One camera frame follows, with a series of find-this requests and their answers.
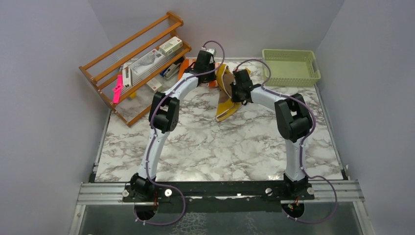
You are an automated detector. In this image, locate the brown yellow bear towel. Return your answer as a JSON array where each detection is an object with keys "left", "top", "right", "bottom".
[{"left": 215, "top": 64, "right": 241, "bottom": 122}]

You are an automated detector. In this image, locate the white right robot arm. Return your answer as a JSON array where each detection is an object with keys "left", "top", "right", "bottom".
[{"left": 231, "top": 70, "right": 313, "bottom": 199}]

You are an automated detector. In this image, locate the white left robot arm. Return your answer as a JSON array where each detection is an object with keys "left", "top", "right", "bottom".
[{"left": 130, "top": 47, "right": 216, "bottom": 201}]

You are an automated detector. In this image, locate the orange white towel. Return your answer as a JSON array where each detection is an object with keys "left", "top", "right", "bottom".
[{"left": 178, "top": 59, "right": 218, "bottom": 88}]

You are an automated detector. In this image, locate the blue white stapler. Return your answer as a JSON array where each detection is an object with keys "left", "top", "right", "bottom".
[{"left": 160, "top": 63, "right": 181, "bottom": 79}]

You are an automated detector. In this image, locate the small white box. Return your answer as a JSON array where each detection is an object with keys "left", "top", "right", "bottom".
[{"left": 158, "top": 36, "right": 183, "bottom": 56}]

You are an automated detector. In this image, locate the large flat white box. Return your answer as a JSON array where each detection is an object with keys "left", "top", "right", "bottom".
[{"left": 128, "top": 49, "right": 165, "bottom": 78}]

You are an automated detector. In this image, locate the white box on lower shelf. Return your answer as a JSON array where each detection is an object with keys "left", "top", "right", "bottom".
[{"left": 146, "top": 78, "right": 163, "bottom": 93}]

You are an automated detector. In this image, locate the green plastic basket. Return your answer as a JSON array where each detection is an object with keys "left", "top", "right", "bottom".
[{"left": 262, "top": 49, "right": 321, "bottom": 87}]

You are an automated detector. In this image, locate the white upright box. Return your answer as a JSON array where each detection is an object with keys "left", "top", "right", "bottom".
[{"left": 122, "top": 62, "right": 132, "bottom": 88}]

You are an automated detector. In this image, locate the wooden shelf rack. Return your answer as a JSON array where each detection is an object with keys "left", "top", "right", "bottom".
[{"left": 79, "top": 12, "right": 191, "bottom": 127}]

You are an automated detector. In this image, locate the pink marker pen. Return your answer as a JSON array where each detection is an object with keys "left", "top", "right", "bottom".
[{"left": 113, "top": 74, "right": 124, "bottom": 104}]

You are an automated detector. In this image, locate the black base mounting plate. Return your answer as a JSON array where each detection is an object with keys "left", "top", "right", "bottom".
[{"left": 122, "top": 180, "right": 315, "bottom": 213}]

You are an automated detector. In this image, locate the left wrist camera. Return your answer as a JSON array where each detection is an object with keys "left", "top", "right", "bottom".
[{"left": 206, "top": 48, "right": 216, "bottom": 57}]

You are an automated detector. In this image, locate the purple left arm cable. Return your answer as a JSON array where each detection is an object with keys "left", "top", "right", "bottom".
[{"left": 133, "top": 40, "right": 226, "bottom": 227}]

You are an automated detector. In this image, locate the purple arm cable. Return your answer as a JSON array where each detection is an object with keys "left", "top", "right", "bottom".
[
  {"left": 234, "top": 59, "right": 339, "bottom": 225},
  {"left": 133, "top": 40, "right": 226, "bottom": 227}
]

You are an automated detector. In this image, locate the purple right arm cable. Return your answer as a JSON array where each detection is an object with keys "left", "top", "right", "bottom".
[{"left": 234, "top": 59, "right": 339, "bottom": 225}]

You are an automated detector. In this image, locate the aluminium rail frame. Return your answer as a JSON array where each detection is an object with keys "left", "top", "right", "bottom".
[{"left": 69, "top": 180, "right": 374, "bottom": 235}]

